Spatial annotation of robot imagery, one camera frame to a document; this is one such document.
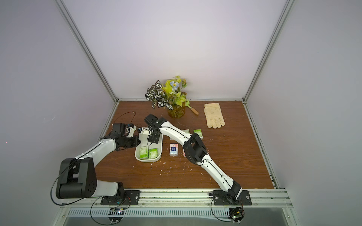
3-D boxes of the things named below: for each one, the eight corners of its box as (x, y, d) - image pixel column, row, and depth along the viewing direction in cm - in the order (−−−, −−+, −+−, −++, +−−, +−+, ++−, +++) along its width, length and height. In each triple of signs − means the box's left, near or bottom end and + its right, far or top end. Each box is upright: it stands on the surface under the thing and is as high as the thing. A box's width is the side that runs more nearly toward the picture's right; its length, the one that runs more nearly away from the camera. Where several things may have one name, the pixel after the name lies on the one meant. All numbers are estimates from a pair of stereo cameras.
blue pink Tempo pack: (169, 155, 90) (169, 153, 88) (170, 145, 95) (169, 143, 93) (177, 155, 90) (177, 153, 88) (178, 145, 95) (178, 143, 93)
